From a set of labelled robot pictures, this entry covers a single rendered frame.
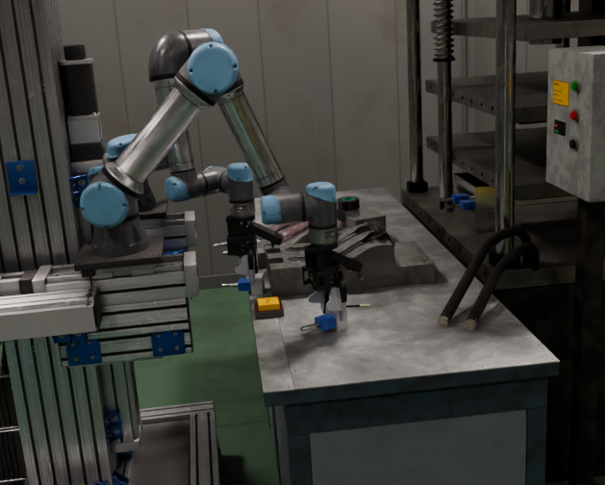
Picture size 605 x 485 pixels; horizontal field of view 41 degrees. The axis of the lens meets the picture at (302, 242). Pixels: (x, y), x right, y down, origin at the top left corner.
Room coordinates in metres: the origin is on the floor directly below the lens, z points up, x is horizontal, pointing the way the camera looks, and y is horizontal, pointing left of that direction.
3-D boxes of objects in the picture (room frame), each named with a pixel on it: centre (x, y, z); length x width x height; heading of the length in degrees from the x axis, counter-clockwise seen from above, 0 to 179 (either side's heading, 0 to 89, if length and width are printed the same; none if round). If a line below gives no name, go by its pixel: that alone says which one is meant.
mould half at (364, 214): (2.83, -0.02, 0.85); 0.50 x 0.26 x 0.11; 113
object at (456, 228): (3.15, -0.96, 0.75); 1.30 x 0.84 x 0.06; 5
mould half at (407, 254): (2.48, -0.14, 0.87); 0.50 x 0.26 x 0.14; 95
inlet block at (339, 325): (2.03, -0.04, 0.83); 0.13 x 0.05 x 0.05; 123
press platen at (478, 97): (3.16, -1.01, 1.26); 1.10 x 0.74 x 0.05; 5
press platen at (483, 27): (3.16, -1.02, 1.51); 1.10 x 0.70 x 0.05; 5
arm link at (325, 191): (2.04, -0.05, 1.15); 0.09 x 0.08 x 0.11; 94
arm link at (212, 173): (2.45, 0.25, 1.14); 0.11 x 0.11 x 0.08; 40
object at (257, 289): (2.39, 0.19, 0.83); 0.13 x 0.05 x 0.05; 85
